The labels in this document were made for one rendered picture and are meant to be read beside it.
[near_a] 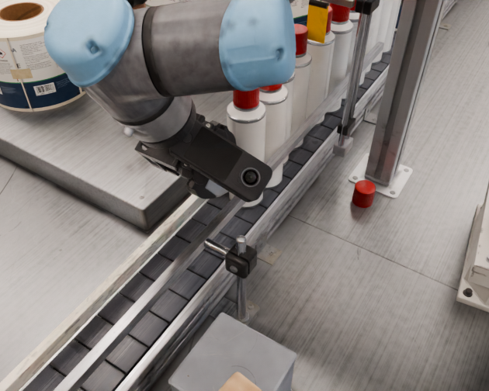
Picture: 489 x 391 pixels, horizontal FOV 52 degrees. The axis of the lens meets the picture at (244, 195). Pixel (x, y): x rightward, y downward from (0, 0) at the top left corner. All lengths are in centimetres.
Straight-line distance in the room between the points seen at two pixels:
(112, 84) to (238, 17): 12
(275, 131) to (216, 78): 31
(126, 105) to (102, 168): 39
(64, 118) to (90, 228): 24
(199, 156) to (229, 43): 19
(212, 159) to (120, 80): 16
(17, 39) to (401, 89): 62
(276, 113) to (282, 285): 24
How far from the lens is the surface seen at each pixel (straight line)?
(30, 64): 96
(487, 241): 74
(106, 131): 92
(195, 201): 71
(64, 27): 43
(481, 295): 76
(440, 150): 99
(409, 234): 82
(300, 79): 77
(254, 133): 65
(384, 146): 85
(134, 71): 42
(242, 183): 54
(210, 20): 40
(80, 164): 86
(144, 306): 55
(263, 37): 39
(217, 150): 55
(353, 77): 76
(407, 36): 74
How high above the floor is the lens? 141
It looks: 44 degrees down
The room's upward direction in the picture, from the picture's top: straight up
